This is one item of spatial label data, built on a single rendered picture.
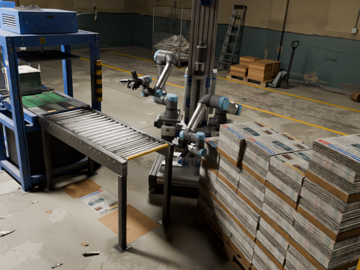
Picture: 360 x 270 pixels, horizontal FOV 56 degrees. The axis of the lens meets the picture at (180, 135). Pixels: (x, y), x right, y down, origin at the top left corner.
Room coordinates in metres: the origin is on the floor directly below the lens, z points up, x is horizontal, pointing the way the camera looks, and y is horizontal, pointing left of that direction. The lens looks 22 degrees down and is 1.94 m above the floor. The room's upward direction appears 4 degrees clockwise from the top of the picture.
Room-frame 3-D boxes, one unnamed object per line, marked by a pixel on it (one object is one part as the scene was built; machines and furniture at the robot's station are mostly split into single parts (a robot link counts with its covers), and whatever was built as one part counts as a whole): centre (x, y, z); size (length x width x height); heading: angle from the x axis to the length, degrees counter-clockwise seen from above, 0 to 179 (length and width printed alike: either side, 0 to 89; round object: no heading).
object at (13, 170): (3.56, 1.48, 0.38); 0.94 x 0.69 x 0.63; 138
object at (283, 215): (2.29, -0.62, 0.42); 1.17 x 0.39 x 0.83; 26
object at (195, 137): (2.56, -0.15, 0.89); 0.11 x 0.08 x 0.11; 61
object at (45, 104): (3.56, 1.48, 0.75); 0.70 x 0.65 x 0.10; 48
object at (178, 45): (10.83, 0.35, 0.85); 1.21 x 0.83 x 1.71; 48
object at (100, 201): (2.90, 0.75, 0.00); 0.37 x 0.28 x 0.01; 48
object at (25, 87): (3.94, 1.91, 0.93); 0.38 x 0.30 x 0.26; 48
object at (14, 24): (3.55, 1.48, 1.65); 0.60 x 0.45 x 0.20; 138
